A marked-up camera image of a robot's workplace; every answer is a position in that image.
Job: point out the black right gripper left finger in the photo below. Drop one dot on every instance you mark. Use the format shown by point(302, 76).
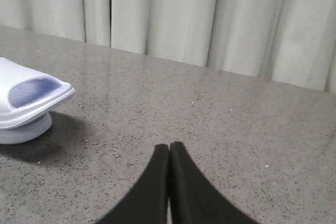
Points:
point(146, 201)

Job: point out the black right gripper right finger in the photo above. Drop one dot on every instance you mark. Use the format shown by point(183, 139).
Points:
point(193, 198)

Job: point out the light blue slipper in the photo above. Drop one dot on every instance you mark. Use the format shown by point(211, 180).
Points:
point(26, 132)
point(27, 94)

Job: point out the pale grey-green curtain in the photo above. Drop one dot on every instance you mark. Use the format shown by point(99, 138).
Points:
point(291, 41)

